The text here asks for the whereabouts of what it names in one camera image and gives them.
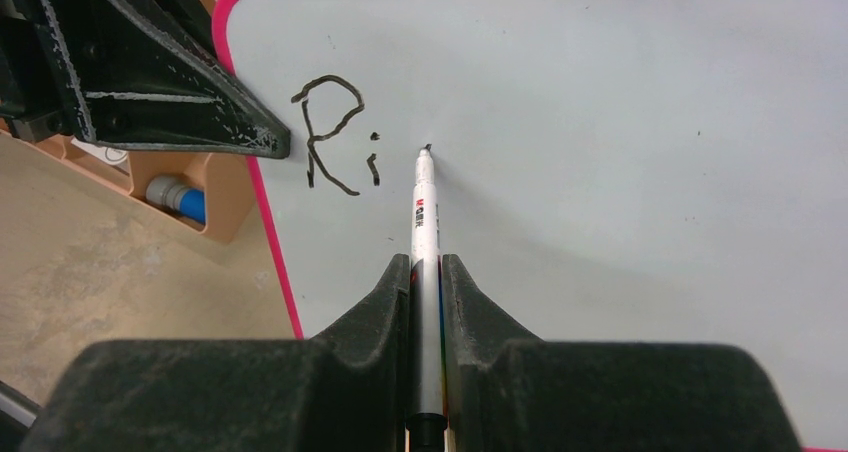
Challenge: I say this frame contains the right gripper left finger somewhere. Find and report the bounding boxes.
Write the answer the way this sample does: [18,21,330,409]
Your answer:
[23,254,410,451]

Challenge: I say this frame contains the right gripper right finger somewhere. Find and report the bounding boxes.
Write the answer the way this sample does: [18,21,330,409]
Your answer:
[442,254,801,451]

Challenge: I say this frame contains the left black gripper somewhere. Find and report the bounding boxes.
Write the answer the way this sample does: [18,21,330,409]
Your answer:
[1,0,292,159]

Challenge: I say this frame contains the pink-framed whiteboard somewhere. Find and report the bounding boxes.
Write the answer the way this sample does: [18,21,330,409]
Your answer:
[213,0,847,449]

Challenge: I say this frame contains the white whiteboard marker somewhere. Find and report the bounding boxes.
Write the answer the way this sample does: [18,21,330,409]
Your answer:
[406,144,448,451]

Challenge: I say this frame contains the orange plastic file organizer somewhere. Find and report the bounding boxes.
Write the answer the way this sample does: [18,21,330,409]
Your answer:
[1,0,274,242]

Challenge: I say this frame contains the blue small item in tray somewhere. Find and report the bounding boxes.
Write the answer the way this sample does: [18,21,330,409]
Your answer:
[145,175,206,224]

